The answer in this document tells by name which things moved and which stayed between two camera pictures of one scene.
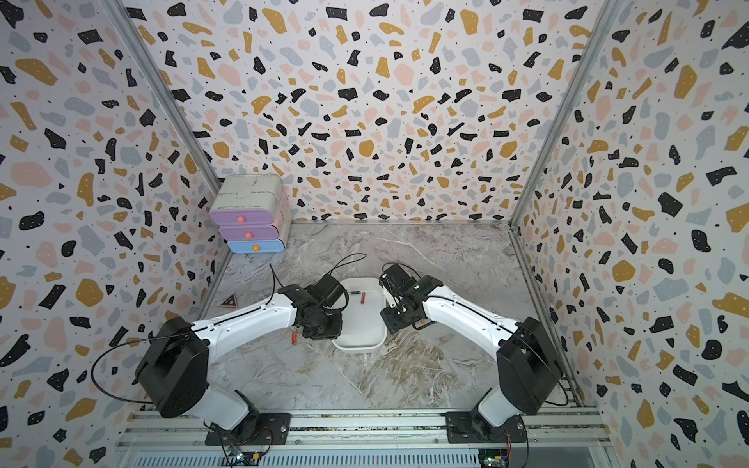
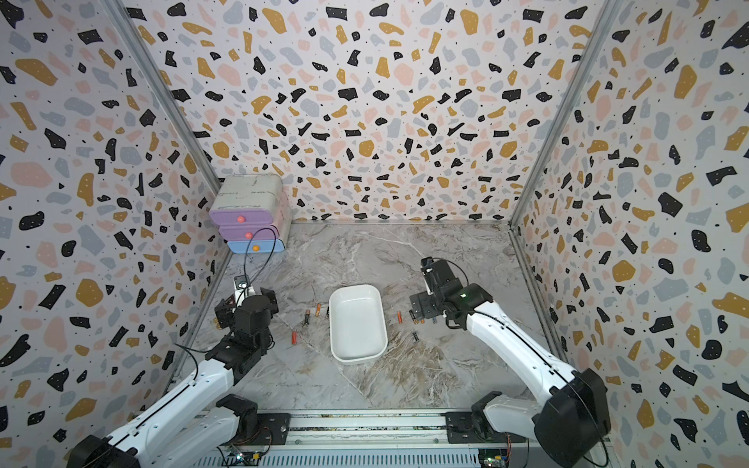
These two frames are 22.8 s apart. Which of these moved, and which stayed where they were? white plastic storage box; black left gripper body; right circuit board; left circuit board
Moved: black left gripper body
Stayed: right circuit board; left circuit board; white plastic storage box
